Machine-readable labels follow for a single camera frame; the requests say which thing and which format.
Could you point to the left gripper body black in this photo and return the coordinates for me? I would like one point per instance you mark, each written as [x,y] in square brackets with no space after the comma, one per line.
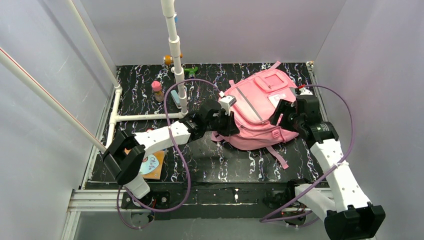
[227,120]

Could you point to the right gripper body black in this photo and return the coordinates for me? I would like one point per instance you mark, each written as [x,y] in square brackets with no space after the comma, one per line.
[282,110]

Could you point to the pink student backpack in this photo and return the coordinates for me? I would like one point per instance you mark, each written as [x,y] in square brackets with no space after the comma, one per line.
[257,97]

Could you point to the orange children's book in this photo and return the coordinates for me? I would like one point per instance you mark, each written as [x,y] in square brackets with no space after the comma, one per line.
[151,166]

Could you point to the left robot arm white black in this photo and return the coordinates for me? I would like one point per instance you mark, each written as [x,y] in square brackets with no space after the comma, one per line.
[123,158]

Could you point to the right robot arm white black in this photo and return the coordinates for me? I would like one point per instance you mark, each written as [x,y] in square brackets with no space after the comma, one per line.
[350,215]

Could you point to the light blue eraser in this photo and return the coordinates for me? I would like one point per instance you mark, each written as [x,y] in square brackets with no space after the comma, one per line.
[176,99]

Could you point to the green white marker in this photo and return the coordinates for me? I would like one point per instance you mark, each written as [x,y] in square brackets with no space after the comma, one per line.
[191,72]

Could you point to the pink cap bottle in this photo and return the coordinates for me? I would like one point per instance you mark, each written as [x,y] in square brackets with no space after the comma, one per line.
[157,89]

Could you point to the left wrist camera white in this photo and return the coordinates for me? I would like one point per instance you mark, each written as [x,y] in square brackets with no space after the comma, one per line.
[226,102]

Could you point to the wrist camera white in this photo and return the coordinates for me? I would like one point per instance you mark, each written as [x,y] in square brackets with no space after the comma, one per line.
[226,102]
[302,90]

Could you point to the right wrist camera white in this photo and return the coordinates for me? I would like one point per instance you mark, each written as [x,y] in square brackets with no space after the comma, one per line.
[302,90]

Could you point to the orange bottle at wall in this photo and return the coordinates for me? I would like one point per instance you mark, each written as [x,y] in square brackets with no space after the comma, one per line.
[170,60]

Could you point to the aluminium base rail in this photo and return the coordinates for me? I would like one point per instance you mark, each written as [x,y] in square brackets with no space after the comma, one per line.
[204,202]

